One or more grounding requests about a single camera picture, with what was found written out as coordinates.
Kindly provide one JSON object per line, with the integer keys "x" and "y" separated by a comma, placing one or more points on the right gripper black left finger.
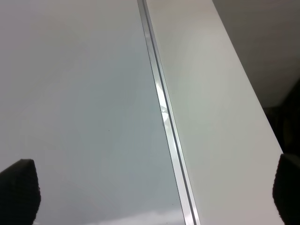
{"x": 20, "y": 195}

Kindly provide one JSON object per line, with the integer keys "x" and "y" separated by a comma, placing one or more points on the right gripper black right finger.
{"x": 286, "y": 189}

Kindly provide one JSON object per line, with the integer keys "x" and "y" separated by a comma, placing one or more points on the white whiteboard with aluminium frame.
{"x": 81, "y": 93}

